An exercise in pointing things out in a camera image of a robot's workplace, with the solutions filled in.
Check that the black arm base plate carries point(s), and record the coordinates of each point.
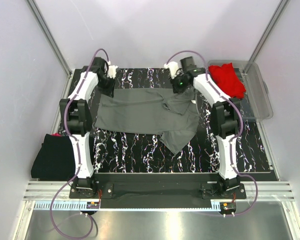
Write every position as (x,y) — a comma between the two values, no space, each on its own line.
(158,191)

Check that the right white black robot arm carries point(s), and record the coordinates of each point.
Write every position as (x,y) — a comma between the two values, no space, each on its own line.
(226,120)

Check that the right aluminium frame post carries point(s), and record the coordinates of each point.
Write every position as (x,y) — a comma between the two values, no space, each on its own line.
(278,12)

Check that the pink folded t shirt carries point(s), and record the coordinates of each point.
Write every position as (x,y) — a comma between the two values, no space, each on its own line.
(56,135)

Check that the black folded t shirt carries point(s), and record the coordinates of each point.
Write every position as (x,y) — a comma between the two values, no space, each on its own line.
(55,160)

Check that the red t shirt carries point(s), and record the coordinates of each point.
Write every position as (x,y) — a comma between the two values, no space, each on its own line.
(226,79)

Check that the black marble pattern mat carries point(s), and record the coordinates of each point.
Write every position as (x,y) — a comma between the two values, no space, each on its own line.
(113,152)

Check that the left white cable duct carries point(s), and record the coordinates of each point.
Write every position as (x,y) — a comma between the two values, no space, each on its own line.
(62,205)

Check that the white cable duct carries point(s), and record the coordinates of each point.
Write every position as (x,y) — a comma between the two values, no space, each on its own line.
(62,205)
(216,205)

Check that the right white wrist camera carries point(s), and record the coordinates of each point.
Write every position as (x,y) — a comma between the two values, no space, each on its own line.
(173,68)

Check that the small connector board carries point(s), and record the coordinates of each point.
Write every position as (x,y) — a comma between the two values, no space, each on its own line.
(93,205)
(228,208)

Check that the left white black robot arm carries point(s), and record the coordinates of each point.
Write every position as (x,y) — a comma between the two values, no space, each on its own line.
(78,123)

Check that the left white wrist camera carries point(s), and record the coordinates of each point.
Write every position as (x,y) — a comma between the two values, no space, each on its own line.
(112,71)

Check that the right small connector board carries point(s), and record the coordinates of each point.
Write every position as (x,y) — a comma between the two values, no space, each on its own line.
(228,208)

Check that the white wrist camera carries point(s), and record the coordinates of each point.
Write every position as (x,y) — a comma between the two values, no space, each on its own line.
(173,68)
(112,71)

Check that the front aluminium rail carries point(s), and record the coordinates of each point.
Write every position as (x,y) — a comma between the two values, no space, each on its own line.
(266,191)

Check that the left small connector board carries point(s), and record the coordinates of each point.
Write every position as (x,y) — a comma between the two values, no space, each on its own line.
(93,205)

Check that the clear plastic bin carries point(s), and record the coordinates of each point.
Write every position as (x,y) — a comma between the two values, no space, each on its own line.
(255,106)

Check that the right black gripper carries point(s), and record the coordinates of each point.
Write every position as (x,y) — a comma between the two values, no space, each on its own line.
(176,88)

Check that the right white cable duct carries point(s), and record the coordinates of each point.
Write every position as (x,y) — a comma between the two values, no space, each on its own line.
(216,205)

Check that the aluminium frame post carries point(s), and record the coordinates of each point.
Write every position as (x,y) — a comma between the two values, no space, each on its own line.
(278,12)
(38,16)

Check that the grey t shirt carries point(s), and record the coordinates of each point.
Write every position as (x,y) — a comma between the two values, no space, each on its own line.
(151,111)

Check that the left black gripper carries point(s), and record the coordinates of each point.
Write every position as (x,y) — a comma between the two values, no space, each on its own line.
(109,91)

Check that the left aluminium frame post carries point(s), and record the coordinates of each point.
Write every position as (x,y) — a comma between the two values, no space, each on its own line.
(38,16)

